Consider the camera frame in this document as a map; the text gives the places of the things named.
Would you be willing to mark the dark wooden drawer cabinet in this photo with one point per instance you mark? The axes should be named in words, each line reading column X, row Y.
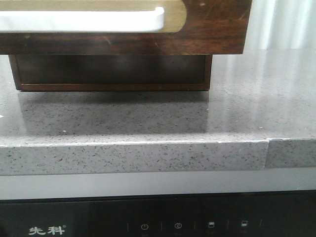
column 204, row 85

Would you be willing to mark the white curtain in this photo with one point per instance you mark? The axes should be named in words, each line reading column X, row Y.
column 281, row 24

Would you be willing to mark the black appliance control panel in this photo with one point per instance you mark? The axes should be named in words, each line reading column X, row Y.
column 261, row 214

